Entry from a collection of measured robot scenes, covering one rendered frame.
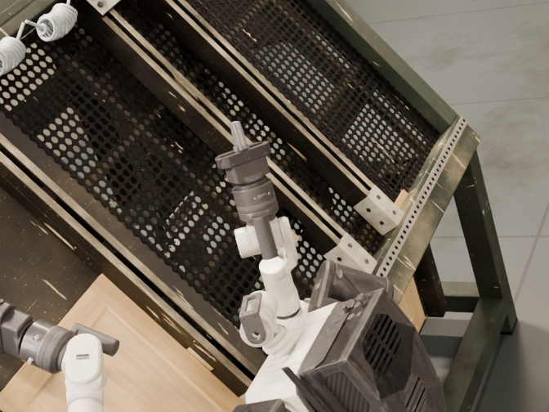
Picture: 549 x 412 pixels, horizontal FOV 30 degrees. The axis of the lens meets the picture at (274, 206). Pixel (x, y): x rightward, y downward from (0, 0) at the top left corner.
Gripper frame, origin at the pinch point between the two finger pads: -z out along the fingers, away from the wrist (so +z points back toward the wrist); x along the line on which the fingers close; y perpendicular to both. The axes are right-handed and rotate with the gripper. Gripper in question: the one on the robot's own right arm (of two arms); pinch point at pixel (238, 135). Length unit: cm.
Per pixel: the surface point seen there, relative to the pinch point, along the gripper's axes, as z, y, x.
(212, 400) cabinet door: 60, 15, 17
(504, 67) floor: 60, 260, -272
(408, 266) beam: 61, 46, -60
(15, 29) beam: -33, 52, 27
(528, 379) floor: 130, 76, -114
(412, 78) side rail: 17, 89, -103
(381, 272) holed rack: 58, 41, -48
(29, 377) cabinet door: 36, 11, 55
